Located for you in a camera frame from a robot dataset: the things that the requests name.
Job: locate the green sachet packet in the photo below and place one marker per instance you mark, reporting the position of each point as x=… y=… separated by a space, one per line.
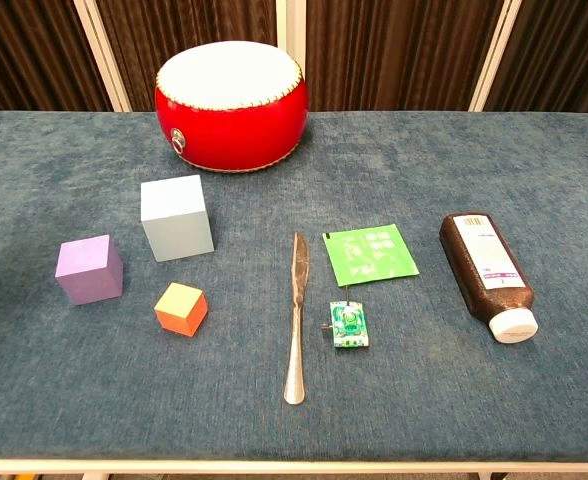
x=369 y=255

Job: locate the brown bottle white cap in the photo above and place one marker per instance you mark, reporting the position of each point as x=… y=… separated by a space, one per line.
x=489 y=260

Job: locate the large light blue cube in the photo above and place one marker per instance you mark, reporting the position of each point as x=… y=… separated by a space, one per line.
x=176 y=230

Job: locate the white partition post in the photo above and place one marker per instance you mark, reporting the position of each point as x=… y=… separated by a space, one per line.
x=494 y=55
x=291 y=25
x=99 y=50

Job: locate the small green circuit board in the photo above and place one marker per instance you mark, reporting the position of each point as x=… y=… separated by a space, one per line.
x=349 y=325

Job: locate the red drum white skin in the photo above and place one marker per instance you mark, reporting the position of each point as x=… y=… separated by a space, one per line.
x=234 y=125

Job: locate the blue table mat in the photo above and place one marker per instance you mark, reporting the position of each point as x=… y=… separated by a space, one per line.
x=424 y=175

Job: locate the metal butter knife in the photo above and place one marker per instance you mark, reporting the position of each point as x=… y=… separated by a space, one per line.
x=300 y=265

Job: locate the small orange cube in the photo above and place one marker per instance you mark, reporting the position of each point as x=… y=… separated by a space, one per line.
x=179 y=310

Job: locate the purple cube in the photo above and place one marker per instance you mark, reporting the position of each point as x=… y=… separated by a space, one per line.
x=89 y=275

